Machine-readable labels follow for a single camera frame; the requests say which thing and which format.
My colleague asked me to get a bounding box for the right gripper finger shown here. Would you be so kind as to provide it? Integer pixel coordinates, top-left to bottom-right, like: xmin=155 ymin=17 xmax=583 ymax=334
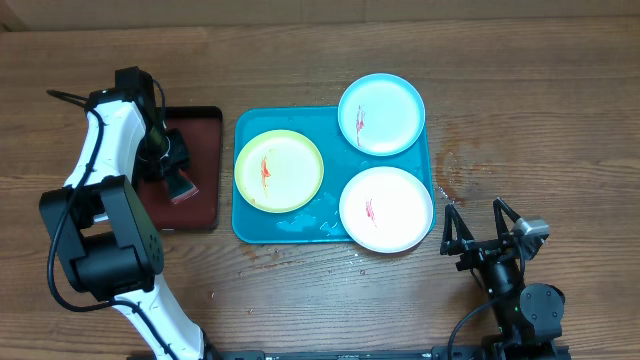
xmin=493 ymin=197 xmax=521 ymax=243
xmin=440 ymin=204 xmax=474 ymax=250

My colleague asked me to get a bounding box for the green and red sponge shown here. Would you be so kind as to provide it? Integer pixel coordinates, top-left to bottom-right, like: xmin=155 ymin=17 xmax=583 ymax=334
xmin=164 ymin=169 xmax=199 ymax=205

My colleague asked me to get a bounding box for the white plate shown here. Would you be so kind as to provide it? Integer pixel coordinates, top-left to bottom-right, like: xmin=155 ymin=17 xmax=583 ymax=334
xmin=339 ymin=166 xmax=435 ymax=254

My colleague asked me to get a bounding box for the yellow-green plate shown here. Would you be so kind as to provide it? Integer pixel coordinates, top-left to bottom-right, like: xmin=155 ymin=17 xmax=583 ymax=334
xmin=234 ymin=130 xmax=324 ymax=213

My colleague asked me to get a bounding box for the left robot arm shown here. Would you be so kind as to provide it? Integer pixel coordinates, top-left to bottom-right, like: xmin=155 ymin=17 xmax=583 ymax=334
xmin=39 ymin=67 xmax=220 ymax=359

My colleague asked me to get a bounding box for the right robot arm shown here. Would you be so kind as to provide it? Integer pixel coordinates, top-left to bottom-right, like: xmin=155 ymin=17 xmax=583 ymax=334
xmin=432 ymin=198 xmax=571 ymax=359

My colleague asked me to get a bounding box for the black tray with red liner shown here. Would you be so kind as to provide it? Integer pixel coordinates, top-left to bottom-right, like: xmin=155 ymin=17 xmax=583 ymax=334
xmin=136 ymin=106 xmax=223 ymax=231

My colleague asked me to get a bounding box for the teal plastic tray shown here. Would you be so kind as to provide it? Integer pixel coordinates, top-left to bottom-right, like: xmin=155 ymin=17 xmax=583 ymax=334
xmin=231 ymin=106 xmax=434 ymax=245

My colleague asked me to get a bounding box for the light blue plate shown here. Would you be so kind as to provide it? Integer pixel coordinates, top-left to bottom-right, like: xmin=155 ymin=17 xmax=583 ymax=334
xmin=337 ymin=73 xmax=426 ymax=156

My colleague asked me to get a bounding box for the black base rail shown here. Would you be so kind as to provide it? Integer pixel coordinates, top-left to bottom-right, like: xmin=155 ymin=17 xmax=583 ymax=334
xmin=127 ymin=344 xmax=571 ymax=360

